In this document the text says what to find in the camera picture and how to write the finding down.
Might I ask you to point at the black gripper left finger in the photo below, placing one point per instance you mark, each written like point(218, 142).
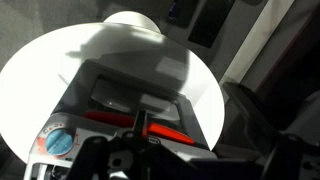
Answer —
point(88, 156)

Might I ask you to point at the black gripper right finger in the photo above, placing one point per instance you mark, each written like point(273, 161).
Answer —
point(286, 160)

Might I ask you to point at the grey toy kitchen stove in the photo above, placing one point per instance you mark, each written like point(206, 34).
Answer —
point(83, 86)

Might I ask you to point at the black box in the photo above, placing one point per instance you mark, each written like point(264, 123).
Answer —
point(248, 113)

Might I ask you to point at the dark rectangular floor panel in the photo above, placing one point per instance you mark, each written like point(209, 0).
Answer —
point(210, 21)

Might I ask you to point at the white round base plate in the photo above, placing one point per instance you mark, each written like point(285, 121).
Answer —
point(133, 20)

